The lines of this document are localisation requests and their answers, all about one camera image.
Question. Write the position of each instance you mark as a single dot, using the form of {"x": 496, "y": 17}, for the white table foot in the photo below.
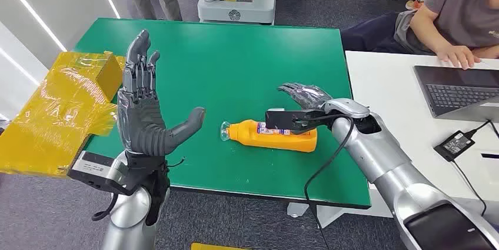
{"x": 297, "y": 210}

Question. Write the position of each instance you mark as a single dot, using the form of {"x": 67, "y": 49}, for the person's forearm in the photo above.
{"x": 427, "y": 28}

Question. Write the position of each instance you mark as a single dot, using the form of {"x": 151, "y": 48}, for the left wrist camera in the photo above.
{"x": 93, "y": 166}

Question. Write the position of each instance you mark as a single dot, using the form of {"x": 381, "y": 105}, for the person's hand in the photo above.
{"x": 458, "y": 55}

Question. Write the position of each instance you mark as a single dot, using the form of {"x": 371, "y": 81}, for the yellow flat object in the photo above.
{"x": 212, "y": 247}

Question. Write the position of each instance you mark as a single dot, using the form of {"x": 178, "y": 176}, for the orange detergent bottle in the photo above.
{"x": 273, "y": 143}

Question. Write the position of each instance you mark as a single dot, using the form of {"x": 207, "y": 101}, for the black slim object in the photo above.
{"x": 490, "y": 156}

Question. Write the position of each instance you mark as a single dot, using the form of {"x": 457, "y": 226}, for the yellow taped cardboard box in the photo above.
{"x": 50, "y": 115}

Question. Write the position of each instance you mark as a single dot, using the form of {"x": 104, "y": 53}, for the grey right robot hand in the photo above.
{"x": 308, "y": 94}

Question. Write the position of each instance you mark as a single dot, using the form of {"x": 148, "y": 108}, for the dark grey laptop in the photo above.
{"x": 456, "y": 96}

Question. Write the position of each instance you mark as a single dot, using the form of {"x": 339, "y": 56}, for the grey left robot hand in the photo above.
{"x": 138, "y": 123}

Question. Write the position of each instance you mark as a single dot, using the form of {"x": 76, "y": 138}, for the black power adapter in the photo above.
{"x": 454, "y": 145}

